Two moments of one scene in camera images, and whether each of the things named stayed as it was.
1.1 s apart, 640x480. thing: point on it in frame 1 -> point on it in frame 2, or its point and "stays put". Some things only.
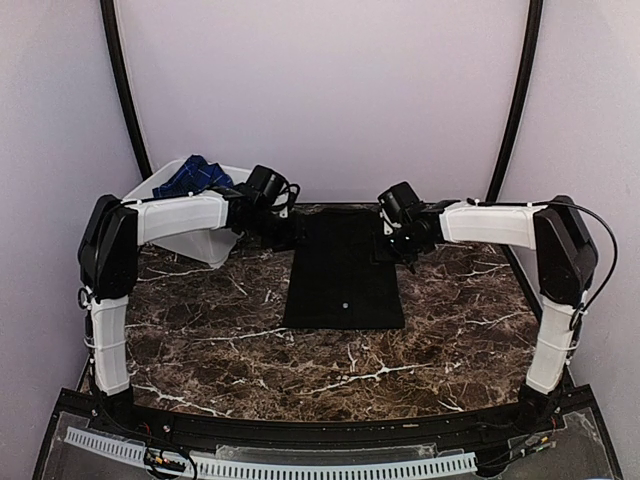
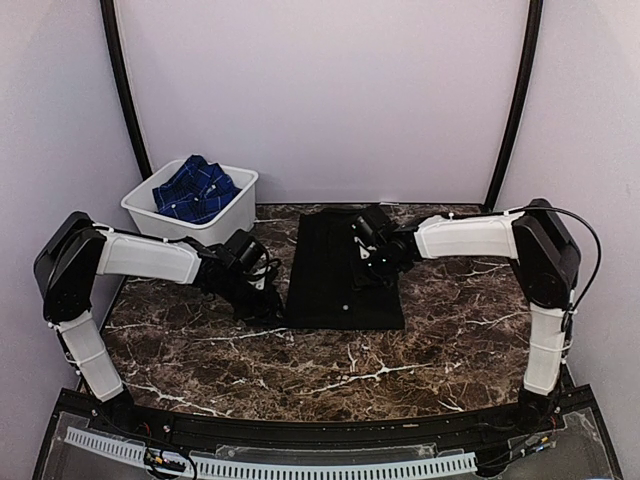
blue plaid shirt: x=194 y=175 stays put
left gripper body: x=275 y=233 -> x=248 y=305
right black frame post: x=517 y=122 stays put
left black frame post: x=108 y=16 stays put
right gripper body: x=404 y=246 -> x=380 y=271
